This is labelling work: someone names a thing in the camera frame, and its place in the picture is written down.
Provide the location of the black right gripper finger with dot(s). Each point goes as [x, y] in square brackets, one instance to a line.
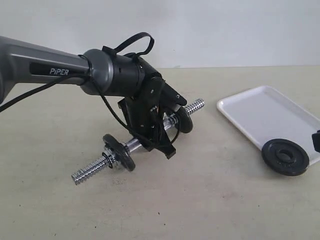
[316, 141]

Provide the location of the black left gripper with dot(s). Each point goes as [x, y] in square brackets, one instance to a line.
[141, 113]

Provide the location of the chrome threaded dumbbell bar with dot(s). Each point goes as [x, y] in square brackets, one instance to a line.
[133, 144]

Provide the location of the black weight plate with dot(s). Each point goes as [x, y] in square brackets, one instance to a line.
[285, 157]

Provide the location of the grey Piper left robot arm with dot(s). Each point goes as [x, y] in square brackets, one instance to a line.
[27, 69]

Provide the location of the black plate without collar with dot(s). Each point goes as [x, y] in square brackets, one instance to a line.
[185, 124]

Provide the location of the black plate with collar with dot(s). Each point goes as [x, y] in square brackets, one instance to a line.
[121, 154]

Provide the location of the white rectangular plastic tray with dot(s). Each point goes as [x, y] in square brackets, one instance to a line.
[263, 113]

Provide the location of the chrome spin-lock collar nut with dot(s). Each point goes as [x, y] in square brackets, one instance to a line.
[111, 159]

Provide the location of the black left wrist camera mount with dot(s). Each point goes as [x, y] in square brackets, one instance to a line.
[175, 96]

